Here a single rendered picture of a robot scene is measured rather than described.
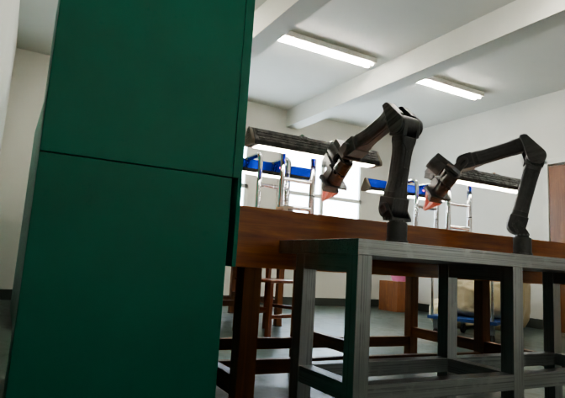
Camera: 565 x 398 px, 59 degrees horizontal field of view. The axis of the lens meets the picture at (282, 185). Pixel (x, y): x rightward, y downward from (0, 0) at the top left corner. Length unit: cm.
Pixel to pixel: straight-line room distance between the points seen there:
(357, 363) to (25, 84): 617
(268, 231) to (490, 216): 628
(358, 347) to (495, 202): 649
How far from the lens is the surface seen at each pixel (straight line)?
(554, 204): 709
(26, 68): 706
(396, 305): 789
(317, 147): 205
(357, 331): 127
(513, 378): 169
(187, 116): 149
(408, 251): 136
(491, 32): 516
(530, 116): 757
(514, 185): 281
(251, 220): 155
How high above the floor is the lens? 59
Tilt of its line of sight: 9 degrees up
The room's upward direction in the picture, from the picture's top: 4 degrees clockwise
